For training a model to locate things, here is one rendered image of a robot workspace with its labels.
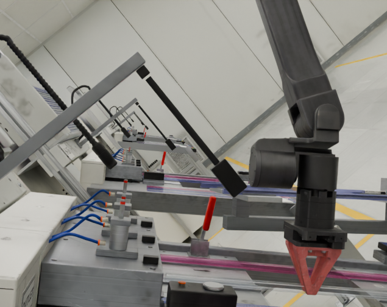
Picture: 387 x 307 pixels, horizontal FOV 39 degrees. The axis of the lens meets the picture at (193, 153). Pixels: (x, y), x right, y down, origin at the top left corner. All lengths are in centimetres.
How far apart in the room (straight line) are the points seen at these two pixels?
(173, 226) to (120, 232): 474
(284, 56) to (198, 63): 764
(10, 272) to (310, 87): 50
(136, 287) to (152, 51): 787
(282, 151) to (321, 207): 10
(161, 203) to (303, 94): 102
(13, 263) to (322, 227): 44
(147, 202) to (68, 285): 114
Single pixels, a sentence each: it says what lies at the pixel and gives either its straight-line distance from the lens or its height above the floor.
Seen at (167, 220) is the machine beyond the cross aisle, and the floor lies 31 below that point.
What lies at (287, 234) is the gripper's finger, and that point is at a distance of 84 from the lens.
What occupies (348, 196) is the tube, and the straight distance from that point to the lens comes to 119.
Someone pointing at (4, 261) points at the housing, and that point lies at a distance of 55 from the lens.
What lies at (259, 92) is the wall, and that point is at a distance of 860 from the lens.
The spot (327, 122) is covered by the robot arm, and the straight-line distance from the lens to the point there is 79.
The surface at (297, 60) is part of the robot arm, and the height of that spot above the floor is 121.
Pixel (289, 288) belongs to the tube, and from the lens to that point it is 83.
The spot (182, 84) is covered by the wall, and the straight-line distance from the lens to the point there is 842.
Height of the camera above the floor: 129
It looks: 7 degrees down
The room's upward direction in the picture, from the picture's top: 39 degrees counter-clockwise
